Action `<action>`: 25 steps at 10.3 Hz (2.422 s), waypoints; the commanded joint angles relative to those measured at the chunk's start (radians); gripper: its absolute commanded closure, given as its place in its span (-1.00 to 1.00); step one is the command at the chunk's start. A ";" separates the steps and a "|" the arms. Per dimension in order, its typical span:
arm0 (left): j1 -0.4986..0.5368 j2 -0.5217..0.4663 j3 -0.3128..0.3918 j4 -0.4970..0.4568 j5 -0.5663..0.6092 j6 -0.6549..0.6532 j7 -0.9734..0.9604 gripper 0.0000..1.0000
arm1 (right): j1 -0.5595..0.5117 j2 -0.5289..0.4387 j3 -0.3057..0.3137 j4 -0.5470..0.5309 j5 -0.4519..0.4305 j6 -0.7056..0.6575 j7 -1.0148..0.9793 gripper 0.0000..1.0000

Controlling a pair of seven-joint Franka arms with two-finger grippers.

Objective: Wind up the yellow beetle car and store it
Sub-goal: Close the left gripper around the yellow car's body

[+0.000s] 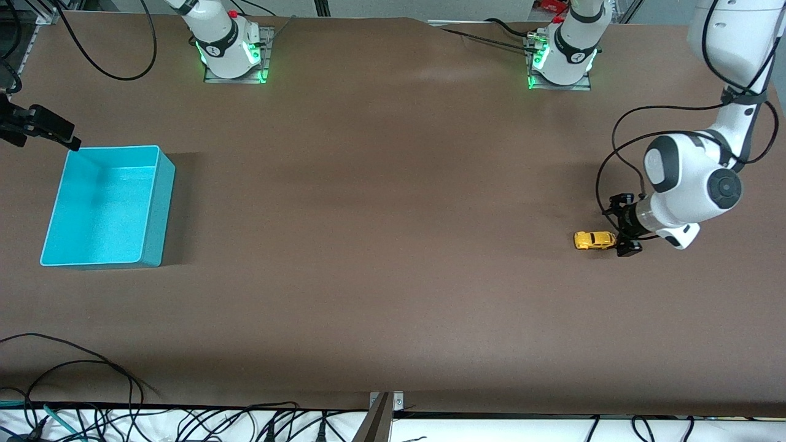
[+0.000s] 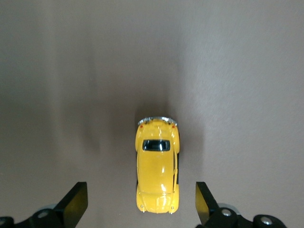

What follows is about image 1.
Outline yellow beetle toy car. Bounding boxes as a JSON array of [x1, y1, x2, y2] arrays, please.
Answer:
[[574, 231, 617, 251]]

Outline turquoise plastic bin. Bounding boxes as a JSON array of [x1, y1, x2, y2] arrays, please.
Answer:
[[40, 145, 176, 269]]

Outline brown table cover sheet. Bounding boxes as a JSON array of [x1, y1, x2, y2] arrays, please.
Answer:
[[0, 14, 786, 418]]

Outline grey metal bar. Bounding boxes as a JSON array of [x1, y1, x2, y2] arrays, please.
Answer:
[[352, 393, 394, 442]]

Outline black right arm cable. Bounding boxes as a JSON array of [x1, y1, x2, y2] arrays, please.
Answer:
[[54, 0, 158, 82]]

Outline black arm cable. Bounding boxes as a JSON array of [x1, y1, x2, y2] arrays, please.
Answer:
[[594, 0, 786, 215], [54, 0, 158, 82]]

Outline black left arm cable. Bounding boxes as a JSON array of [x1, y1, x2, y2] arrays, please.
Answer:
[[594, 0, 786, 215]]

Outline aluminium frame rail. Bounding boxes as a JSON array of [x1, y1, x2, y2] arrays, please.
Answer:
[[12, 0, 62, 68]]

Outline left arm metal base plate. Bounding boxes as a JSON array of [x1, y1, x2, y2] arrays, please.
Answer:
[[527, 34, 593, 91]]

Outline long black looped cable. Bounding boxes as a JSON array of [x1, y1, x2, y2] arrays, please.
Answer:
[[0, 333, 161, 409]]

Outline black base cable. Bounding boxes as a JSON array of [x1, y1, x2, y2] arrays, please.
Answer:
[[484, 17, 541, 39], [440, 27, 535, 56]]

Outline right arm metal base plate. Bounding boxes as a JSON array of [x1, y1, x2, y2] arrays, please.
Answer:
[[204, 26, 274, 85]]

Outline short black looped cable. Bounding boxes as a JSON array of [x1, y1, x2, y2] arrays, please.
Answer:
[[25, 359, 136, 409]]

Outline silver metal bracket plate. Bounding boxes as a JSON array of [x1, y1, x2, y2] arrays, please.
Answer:
[[368, 391, 405, 412]]

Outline teal cable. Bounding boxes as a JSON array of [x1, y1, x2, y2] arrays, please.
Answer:
[[0, 399, 84, 442]]

